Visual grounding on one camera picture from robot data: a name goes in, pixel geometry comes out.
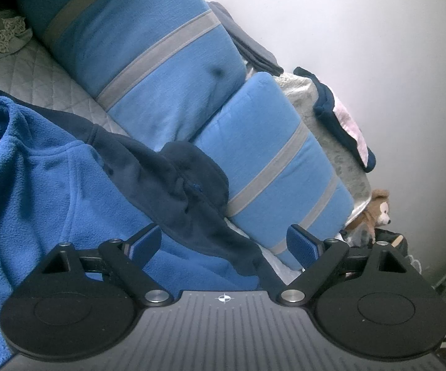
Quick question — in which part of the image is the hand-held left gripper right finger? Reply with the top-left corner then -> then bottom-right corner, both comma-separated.
276,224 -> 407,309

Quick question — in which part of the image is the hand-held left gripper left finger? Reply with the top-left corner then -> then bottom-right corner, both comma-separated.
41,224 -> 174,310

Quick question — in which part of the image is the blue fleece jacket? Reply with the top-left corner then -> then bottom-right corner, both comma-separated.
0,70 -> 285,361

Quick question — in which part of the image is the brown teddy bear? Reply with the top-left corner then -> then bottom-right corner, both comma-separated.
344,189 -> 393,247

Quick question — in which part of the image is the blue grey-striped pillow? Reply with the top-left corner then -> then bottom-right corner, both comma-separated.
15,0 -> 247,152
191,71 -> 355,271

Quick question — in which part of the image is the black bag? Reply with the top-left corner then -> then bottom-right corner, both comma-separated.
373,227 -> 424,276

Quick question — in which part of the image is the grey floral lace-edged cover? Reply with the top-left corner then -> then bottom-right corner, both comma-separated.
279,73 -> 375,221

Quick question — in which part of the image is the navy and pink garment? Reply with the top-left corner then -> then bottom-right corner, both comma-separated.
293,66 -> 378,173

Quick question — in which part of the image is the grey quilted bed cover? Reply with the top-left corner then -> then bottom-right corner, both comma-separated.
0,38 -> 131,140

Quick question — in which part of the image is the grey folded cloth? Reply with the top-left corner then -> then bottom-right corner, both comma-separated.
208,2 -> 285,77

